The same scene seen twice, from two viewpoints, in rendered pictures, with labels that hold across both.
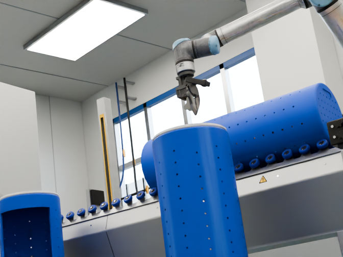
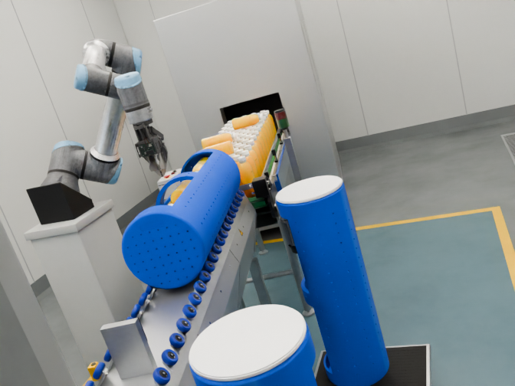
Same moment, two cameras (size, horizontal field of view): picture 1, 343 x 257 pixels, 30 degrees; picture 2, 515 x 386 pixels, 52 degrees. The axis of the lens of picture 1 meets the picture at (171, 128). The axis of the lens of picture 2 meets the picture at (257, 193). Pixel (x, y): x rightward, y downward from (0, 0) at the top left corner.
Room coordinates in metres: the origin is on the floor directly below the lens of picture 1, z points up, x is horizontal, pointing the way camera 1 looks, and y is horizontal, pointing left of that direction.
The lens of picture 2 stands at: (3.25, 1.74, 1.66)
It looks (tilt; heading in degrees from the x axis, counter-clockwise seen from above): 16 degrees down; 247
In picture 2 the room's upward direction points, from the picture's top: 17 degrees counter-clockwise
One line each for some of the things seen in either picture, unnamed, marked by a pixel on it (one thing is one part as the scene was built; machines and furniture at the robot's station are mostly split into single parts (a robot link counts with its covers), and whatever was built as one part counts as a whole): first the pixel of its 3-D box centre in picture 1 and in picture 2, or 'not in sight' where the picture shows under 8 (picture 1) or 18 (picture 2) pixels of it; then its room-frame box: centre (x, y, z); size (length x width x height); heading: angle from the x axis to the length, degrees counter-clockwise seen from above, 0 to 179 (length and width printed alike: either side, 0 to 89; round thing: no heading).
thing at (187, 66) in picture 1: (185, 69); (140, 115); (2.82, -0.10, 1.52); 0.10 x 0.09 x 0.05; 146
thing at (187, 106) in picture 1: (189, 106); (161, 165); (2.81, -0.10, 1.33); 0.06 x 0.03 x 0.09; 56
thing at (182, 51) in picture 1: (183, 53); (131, 91); (2.82, -0.11, 1.61); 0.10 x 0.09 x 0.12; 80
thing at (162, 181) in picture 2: not in sight; (172, 183); (2.57, -1.02, 1.05); 0.20 x 0.10 x 0.10; 56
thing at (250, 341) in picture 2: (29, 198); (247, 339); (2.95, 0.71, 1.03); 0.28 x 0.28 x 0.01
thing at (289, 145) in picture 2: not in sight; (312, 227); (1.93, -0.80, 0.55); 0.04 x 0.04 x 1.10; 56
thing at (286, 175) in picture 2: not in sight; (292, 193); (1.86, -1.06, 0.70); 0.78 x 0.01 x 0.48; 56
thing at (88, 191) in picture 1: (96, 204); (130, 347); (3.18, 0.43, 1.00); 0.10 x 0.04 x 0.15; 146
